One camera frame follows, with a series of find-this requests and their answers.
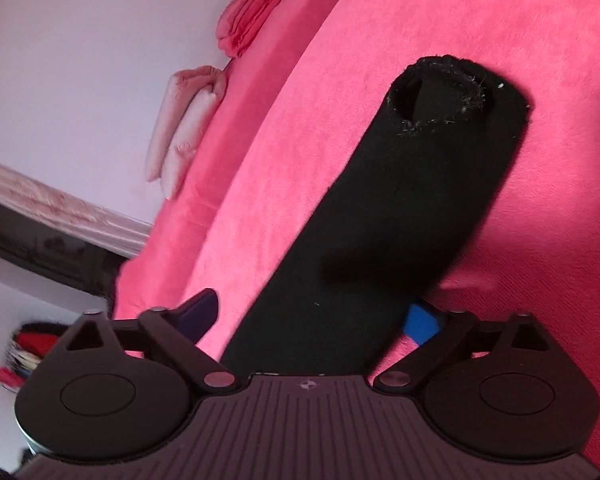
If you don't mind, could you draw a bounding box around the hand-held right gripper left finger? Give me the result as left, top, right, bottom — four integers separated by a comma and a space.
57, 287, 242, 395

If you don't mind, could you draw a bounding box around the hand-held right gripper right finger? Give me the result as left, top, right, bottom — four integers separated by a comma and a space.
372, 301, 553, 393

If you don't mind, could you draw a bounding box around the pink pillow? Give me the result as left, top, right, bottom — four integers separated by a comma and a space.
161, 87, 227, 199

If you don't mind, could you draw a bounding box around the pile of colourful clothes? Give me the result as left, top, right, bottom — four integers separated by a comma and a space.
0, 321, 63, 392

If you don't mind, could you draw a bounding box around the pale curtain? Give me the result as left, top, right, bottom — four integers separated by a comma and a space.
0, 156, 152, 257

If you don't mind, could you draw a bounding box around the light pink folded cloth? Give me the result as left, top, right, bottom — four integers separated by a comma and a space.
145, 65, 228, 183

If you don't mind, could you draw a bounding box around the coral bed sheet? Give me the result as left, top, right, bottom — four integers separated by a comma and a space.
112, 0, 358, 321

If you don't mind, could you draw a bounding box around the folded red blanket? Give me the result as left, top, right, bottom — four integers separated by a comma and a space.
215, 0, 301, 58

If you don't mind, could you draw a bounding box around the pink fleece blanket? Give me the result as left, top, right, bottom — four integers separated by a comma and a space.
182, 0, 600, 391

